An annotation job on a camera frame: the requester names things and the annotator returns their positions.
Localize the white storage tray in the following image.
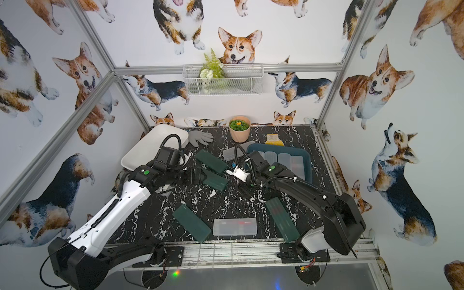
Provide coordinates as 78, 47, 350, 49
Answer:
120, 124, 189, 170

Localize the clear pencil case top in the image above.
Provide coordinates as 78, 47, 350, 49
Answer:
222, 141, 255, 162

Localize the beige ribbed flower pot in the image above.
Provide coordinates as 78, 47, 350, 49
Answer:
228, 116, 251, 143

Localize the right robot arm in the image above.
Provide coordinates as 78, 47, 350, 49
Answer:
240, 152, 366, 256

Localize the teal storage box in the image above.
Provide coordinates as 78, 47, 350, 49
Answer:
246, 143, 313, 183

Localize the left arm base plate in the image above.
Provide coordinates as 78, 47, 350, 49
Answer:
132, 246, 184, 268

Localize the green pencil case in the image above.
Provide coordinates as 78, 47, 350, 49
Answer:
265, 198, 300, 243
195, 149, 228, 174
201, 169, 228, 192
173, 204, 211, 243

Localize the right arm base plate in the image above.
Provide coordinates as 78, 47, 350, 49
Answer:
277, 243, 331, 263

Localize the yellow knit glove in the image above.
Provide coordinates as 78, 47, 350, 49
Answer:
265, 134, 284, 146

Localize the grey rubber glove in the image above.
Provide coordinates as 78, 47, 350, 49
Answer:
188, 130, 214, 148

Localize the green fern plant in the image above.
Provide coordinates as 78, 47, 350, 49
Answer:
199, 49, 225, 94

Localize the aluminium front rail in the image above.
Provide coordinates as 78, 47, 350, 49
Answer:
126, 238, 379, 271

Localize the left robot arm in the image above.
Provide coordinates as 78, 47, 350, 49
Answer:
47, 165, 206, 290

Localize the clear case with red pen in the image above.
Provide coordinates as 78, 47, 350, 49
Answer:
213, 218, 257, 236

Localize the white wire wall basket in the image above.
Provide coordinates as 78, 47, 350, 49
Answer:
182, 64, 264, 95

